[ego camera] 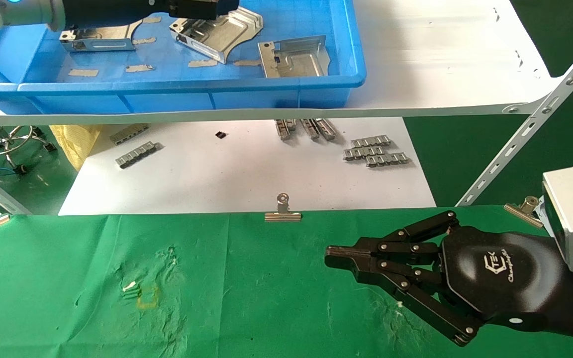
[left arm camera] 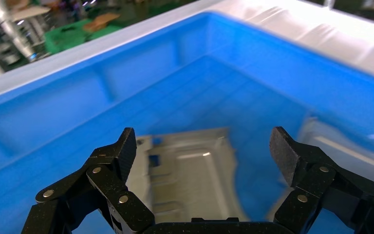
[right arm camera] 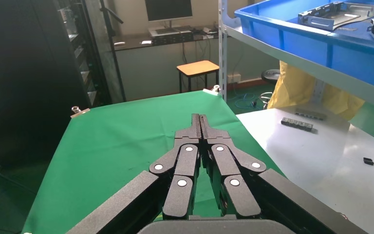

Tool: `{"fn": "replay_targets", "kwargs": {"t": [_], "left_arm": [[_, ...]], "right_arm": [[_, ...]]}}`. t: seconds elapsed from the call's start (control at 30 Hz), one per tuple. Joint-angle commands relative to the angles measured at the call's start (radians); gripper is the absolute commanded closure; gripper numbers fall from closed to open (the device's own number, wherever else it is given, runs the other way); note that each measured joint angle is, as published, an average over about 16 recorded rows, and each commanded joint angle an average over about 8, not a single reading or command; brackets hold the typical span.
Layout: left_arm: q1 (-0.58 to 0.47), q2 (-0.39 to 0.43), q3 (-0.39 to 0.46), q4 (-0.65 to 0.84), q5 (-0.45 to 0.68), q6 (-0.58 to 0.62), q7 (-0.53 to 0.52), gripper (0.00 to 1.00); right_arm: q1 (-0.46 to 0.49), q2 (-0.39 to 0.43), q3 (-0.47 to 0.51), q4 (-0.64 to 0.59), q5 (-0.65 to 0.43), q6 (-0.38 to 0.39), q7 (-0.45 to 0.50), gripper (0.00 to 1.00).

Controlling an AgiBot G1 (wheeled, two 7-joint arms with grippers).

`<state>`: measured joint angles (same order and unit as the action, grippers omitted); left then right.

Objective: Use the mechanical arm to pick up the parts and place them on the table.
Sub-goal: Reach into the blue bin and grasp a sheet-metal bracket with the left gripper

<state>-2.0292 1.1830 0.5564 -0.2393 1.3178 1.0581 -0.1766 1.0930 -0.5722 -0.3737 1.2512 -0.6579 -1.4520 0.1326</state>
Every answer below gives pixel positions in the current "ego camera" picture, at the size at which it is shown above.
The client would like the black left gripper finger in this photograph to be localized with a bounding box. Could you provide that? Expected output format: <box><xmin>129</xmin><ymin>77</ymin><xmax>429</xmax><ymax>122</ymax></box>
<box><xmin>169</xmin><ymin>0</ymin><xmax>240</xmax><ymax>20</ymax></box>

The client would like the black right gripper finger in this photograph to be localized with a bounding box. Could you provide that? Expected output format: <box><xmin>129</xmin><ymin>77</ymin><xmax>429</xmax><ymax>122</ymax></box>
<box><xmin>354</xmin><ymin>264</ymin><xmax>481</xmax><ymax>347</ymax></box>
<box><xmin>325</xmin><ymin>210</ymin><xmax>461</xmax><ymax>271</ymax></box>

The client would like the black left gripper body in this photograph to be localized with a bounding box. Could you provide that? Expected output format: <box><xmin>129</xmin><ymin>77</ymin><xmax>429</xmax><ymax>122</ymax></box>
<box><xmin>63</xmin><ymin>0</ymin><xmax>170</xmax><ymax>28</ymax></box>

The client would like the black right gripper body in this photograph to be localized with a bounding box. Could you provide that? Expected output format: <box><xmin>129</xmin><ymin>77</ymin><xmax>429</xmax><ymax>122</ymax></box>
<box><xmin>440</xmin><ymin>226</ymin><xmax>566</xmax><ymax>333</ymax></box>

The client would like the silver sheet metal bracket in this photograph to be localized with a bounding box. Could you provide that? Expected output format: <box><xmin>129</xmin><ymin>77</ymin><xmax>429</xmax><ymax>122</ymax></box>
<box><xmin>169</xmin><ymin>7</ymin><xmax>264</xmax><ymax>65</ymax></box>
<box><xmin>258</xmin><ymin>35</ymin><xmax>331</xmax><ymax>79</ymax></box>
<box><xmin>59</xmin><ymin>17</ymin><xmax>143</xmax><ymax>52</ymax></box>

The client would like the blue plastic bin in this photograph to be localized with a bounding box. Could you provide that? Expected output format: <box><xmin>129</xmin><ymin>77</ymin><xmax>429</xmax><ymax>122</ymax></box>
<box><xmin>0</xmin><ymin>0</ymin><xmax>367</xmax><ymax>115</ymax></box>

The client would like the white board sheet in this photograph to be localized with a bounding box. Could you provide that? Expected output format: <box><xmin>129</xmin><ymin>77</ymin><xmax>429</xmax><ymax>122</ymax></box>
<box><xmin>58</xmin><ymin>118</ymin><xmax>437</xmax><ymax>215</ymax></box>

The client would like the green table cloth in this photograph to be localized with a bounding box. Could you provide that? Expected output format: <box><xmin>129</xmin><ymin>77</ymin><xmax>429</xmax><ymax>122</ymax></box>
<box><xmin>0</xmin><ymin>205</ymin><xmax>573</xmax><ymax>358</ymax></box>

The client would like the yellow cloth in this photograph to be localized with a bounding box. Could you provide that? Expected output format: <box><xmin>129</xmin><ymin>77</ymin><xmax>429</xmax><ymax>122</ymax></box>
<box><xmin>49</xmin><ymin>124</ymin><xmax>102</xmax><ymax>171</ymax></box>

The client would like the perforated white metal brace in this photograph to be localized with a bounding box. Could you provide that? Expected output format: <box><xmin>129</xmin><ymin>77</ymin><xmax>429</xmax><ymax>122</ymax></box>
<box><xmin>456</xmin><ymin>27</ymin><xmax>573</xmax><ymax>207</ymax></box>

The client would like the chrome stool base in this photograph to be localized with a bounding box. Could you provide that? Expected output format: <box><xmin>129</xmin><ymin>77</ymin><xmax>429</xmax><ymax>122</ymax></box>
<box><xmin>0</xmin><ymin>125</ymin><xmax>58</xmax><ymax>175</ymax></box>

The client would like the white shelf board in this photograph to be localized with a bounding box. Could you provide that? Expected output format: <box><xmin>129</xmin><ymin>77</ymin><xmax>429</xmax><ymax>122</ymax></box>
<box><xmin>0</xmin><ymin>0</ymin><xmax>561</xmax><ymax>126</ymax></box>

